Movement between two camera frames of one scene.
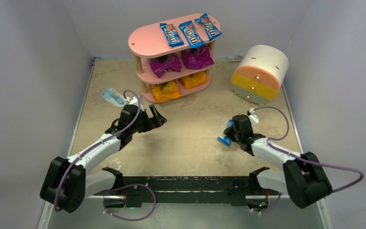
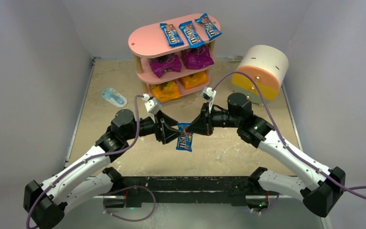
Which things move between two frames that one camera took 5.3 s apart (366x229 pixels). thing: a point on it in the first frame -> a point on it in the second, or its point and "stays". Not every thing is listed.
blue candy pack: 224,139 -> 185,141
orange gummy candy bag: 194,79 stays
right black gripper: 233,136 -> 207,119
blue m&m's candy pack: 194,40 stays
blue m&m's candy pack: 173,37 stays
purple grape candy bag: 198,57 stays
